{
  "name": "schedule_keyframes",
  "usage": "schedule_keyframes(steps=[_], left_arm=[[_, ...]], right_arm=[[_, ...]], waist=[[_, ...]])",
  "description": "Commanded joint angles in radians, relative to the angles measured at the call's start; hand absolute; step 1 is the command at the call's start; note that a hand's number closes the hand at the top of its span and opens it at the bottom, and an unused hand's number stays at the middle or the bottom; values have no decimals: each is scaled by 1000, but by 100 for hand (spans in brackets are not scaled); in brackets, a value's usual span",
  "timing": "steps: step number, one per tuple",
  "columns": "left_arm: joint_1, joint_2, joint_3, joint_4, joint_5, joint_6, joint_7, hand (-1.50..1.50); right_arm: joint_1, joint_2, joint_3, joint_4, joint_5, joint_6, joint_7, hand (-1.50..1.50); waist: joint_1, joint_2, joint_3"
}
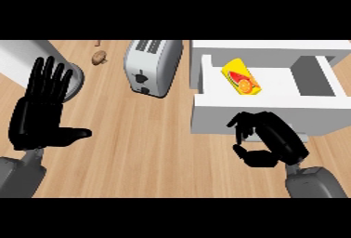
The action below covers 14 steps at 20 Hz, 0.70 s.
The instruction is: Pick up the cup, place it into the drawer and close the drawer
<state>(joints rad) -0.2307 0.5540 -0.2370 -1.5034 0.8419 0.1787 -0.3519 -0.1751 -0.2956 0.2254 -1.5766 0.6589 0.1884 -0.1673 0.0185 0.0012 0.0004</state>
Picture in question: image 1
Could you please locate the white drawer front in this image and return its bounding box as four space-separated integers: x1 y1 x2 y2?
188 93 351 137

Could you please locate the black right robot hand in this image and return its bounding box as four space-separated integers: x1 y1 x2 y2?
225 111 311 169

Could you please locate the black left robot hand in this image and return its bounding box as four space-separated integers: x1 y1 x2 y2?
7 55 92 152

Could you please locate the brown mushroom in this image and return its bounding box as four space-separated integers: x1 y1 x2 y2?
89 50 109 66

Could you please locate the yellow fruit-print carton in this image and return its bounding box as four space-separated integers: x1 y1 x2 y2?
221 58 264 97

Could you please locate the white cabinet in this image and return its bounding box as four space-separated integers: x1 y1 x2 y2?
188 40 351 91

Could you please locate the white and grey appliance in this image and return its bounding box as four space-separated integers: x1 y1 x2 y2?
0 40 87 103

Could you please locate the white drawer box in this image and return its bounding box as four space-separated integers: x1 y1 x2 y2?
196 54 346 98

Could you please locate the silver toaster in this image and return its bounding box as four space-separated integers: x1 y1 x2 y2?
122 40 185 99

